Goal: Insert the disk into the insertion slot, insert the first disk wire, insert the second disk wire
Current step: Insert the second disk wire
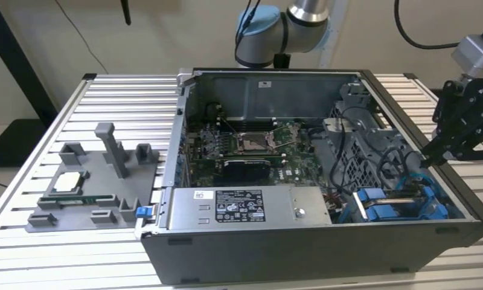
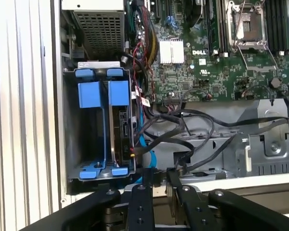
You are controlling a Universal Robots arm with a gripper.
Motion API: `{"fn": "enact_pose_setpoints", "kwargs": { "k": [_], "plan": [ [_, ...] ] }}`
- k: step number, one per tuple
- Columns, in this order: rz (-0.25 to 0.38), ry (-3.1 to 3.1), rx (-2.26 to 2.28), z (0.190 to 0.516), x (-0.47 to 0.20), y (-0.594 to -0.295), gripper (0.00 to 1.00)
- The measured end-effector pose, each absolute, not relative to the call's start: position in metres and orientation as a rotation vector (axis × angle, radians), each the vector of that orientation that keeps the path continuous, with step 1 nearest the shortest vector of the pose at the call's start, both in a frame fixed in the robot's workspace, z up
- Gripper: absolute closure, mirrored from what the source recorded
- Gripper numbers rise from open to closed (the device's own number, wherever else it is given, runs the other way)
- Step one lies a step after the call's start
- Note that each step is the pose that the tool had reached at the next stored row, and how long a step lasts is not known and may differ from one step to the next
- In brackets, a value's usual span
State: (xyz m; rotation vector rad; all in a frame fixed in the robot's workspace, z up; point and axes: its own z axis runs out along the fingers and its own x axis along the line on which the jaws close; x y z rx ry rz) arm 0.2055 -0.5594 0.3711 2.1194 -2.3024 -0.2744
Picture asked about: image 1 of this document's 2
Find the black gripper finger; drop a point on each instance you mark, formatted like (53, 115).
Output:
(473, 151)
(438, 114)

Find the hard disk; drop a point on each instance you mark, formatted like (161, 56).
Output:
(370, 194)

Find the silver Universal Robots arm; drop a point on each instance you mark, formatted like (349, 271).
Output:
(265, 45)

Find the gray metal disk bay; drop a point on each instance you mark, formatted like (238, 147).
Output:
(346, 145)

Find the black RAM slot bank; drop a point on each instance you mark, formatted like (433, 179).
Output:
(247, 124)

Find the black table corner cap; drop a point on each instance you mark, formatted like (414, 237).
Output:
(89, 76)
(410, 76)

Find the green motherboard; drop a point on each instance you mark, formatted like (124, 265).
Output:
(298, 169)

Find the CPU socket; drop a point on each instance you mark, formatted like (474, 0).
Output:
(253, 142)

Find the thin metal locking lever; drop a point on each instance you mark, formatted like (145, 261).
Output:
(229, 125)

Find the black open PC case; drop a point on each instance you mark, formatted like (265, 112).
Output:
(265, 256)

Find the silver power supply unit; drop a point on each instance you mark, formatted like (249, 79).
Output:
(185, 211)

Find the blue case latch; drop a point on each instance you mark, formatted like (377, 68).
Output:
(144, 211)

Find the black hanging antenna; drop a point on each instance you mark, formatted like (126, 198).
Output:
(125, 12)

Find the gray plastic parts rack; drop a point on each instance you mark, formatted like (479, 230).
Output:
(104, 175)

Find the green RAM stick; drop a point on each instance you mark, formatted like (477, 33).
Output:
(90, 199)

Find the silver CPU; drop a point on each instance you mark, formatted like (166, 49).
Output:
(68, 182)

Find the black floor plate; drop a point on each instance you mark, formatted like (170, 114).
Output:
(16, 142)

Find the black desk leg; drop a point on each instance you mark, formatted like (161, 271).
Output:
(12, 45)

